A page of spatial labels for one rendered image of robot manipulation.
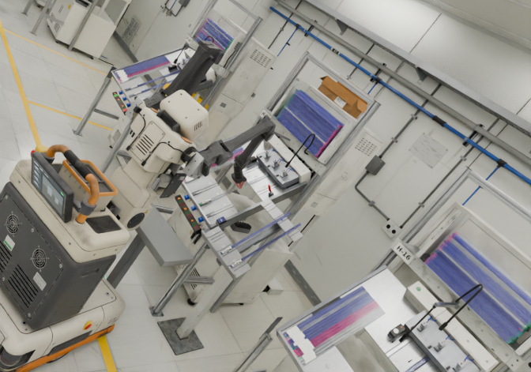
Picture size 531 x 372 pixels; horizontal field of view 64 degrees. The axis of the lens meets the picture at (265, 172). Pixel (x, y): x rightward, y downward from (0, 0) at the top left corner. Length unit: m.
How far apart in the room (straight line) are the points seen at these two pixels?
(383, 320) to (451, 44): 2.88
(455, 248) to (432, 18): 2.85
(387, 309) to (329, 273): 2.05
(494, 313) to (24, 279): 2.07
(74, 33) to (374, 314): 5.71
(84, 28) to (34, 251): 5.14
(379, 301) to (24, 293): 1.67
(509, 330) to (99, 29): 6.16
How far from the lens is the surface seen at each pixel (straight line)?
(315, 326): 2.26
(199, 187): 2.86
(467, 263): 2.30
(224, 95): 3.96
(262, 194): 2.77
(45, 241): 1.96
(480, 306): 2.29
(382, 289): 2.42
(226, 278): 2.64
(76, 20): 6.79
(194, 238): 3.20
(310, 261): 4.48
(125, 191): 2.16
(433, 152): 4.10
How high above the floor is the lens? 1.83
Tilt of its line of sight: 15 degrees down
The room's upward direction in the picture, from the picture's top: 37 degrees clockwise
